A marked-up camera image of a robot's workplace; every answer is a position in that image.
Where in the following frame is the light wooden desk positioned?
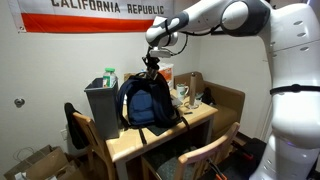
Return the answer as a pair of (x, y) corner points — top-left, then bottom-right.
(105, 88), (219, 180)

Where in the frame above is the wooden chair gray cushion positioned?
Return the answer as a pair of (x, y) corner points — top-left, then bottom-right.
(141, 121), (241, 180)

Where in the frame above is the black jacket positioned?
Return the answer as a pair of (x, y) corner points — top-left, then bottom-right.
(63, 102), (90, 150)

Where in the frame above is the black flat pad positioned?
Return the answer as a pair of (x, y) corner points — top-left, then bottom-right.
(146, 123), (175, 137)

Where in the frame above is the navy blue backpack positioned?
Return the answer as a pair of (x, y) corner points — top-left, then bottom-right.
(115, 71), (192, 146)

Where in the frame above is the paper towel multipack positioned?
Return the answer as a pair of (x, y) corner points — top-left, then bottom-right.
(158, 62), (175, 91)

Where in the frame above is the red black tool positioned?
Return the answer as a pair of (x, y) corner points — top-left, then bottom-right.
(233, 141), (255, 161)

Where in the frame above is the round metal door stop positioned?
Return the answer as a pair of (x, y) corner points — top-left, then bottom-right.
(13, 97), (26, 109)

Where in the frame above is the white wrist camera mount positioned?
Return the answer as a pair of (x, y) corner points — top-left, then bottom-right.
(148, 47), (173, 59)

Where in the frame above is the white wall outlet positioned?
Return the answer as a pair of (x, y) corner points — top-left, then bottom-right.
(60, 128), (69, 141)

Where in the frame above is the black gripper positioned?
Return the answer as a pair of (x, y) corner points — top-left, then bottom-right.
(142, 55), (161, 73)

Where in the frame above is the plain wooden chair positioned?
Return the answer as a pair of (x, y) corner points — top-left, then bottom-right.
(72, 111), (116, 180)

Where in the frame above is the brown armchair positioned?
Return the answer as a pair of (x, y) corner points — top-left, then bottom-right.
(173, 71), (246, 141)

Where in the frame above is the orange black clamp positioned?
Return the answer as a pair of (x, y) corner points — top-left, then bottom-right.
(206, 158), (230, 180)

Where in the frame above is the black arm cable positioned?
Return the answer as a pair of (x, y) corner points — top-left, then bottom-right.
(164, 24), (222, 58)

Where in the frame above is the gray plastic trash bin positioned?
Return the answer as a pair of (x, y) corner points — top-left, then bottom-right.
(83, 77), (122, 140)

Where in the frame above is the brown snack bag green label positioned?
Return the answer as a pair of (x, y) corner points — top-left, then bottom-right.
(123, 72), (137, 82)

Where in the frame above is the white mug green logo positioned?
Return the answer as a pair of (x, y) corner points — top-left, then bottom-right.
(176, 83), (190, 101)

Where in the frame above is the silver metal flask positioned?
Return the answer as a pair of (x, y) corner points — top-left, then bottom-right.
(145, 68), (160, 81)

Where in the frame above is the tall cardboard tube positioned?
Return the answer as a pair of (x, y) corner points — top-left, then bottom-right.
(188, 72), (198, 109)

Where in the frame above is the clear bottle green cap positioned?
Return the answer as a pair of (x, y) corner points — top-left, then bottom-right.
(102, 67), (118, 89)

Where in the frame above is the large brown paper bag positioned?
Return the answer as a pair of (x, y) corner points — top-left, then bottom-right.
(3, 144), (70, 180)

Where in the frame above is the California Republic flag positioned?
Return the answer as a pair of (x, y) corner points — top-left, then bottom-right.
(7, 0), (176, 34)

